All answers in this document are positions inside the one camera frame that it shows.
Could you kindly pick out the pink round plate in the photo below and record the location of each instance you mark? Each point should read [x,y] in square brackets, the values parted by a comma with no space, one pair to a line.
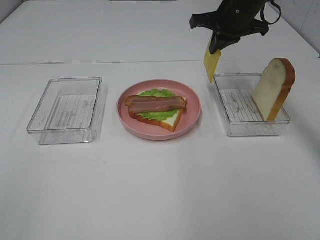
[188,118]

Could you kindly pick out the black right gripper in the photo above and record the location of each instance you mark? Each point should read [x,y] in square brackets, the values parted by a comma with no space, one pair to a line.
[233,19]

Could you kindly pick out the green lettuce leaf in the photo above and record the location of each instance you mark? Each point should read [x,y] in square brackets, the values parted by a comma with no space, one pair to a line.
[158,116]

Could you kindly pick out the bacon strip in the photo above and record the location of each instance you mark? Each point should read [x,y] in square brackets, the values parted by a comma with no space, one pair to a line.
[157,105]
[142,99]

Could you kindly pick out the bread slice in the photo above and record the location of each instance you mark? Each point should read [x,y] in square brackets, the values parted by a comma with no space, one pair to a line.
[274,87]
[170,124]

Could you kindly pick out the clear plastic tray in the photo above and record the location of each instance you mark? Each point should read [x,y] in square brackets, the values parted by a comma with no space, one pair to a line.
[239,113]
[70,111]

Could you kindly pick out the clear right plastic tray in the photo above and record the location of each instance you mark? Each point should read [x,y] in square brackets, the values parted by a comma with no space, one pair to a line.
[239,113]

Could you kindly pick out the yellow cheese slice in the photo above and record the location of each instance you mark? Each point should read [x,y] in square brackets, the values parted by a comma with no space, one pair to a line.
[211,62]

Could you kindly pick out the clear left plastic tray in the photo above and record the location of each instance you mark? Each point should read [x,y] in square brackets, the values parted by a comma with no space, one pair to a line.
[70,111]

